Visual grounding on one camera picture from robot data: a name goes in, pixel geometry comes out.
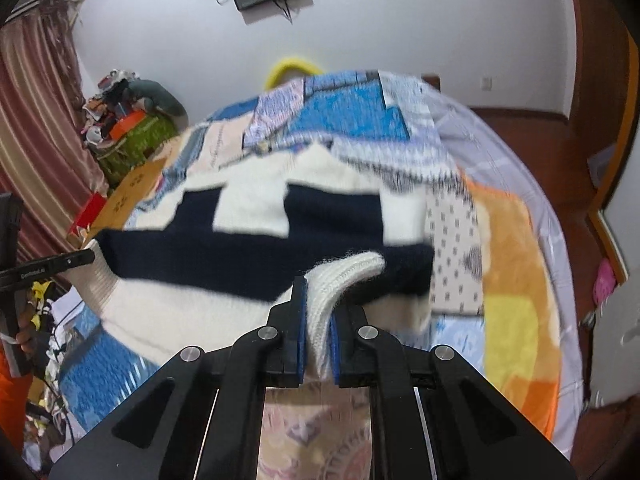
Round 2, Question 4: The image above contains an orange box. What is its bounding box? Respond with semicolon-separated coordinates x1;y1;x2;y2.
110;110;146;141

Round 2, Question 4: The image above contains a yellow curved bed headboard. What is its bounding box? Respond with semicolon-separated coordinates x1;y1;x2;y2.
264;56;323;90

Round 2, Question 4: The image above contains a person's left hand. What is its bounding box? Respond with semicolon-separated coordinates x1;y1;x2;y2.
15;304;37;359

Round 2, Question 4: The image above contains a cream and navy knit sweater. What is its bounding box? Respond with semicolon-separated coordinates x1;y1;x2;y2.
68;145;434;380

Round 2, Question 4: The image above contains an orange yellow blanket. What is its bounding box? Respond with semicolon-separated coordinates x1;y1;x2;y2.
463;177;562;438

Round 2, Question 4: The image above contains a blue patchwork bedspread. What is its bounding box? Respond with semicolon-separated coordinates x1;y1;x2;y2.
56;68;490;434

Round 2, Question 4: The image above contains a wooden lap desk board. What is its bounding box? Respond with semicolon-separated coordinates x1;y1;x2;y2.
82;158;166;246

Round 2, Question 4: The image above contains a green patterned storage bag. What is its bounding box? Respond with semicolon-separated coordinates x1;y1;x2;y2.
93;114;178;188

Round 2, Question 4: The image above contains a white wall socket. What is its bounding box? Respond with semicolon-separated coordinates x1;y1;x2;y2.
480;77;492;91

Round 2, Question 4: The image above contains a brown wooden door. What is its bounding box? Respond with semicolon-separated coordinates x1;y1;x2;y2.
564;0;633;172

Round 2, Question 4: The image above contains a striped pink curtain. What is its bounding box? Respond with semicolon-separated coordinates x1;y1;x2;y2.
1;0;108;260

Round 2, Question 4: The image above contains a red box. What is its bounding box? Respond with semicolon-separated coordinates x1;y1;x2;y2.
67;193;107;235

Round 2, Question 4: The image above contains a grey plush toy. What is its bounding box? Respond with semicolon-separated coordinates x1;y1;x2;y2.
127;79;186;117

